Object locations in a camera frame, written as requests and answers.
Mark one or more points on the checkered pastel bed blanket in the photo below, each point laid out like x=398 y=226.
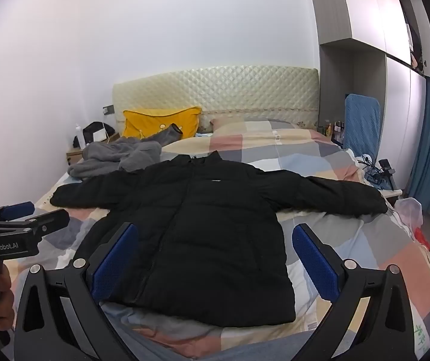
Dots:
x=312 y=150

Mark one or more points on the cream quilted headboard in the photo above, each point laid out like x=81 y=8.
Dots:
x=237 y=90

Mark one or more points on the grey and white wardrobe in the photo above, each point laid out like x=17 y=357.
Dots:
x=369 y=15

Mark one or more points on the clear plastic bag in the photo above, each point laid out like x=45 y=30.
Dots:
x=410 y=210

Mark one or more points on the grey fleece garment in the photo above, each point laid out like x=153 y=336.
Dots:
x=106 y=154

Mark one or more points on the row of small bottles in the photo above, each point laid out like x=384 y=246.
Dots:
x=333 y=128

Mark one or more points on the black tripod device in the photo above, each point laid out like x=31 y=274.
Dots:
x=387 y=169

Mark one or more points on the mustard yellow garment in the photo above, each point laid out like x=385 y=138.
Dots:
x=154 y=120

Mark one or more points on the black bag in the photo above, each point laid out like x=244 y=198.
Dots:
x=91 y=128

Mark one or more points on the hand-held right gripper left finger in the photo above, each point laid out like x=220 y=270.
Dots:
x=111 y=261

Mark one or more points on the blue curtain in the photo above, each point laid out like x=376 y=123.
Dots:
x=429 y=139

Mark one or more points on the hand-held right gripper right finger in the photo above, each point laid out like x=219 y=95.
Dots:
x=318 y=267

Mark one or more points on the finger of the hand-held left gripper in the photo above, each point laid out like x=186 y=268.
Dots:
x=17 y=210
x=46 y=220

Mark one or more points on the wooden nightstand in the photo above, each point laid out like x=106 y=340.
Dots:
x=75 y=155

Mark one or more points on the black puffer jacket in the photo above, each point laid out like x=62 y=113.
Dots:
x=207 y=233

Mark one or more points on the red cloth item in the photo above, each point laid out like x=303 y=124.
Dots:
x=423 y=238

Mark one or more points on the wall switch panel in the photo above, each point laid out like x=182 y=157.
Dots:
x=108 y=109

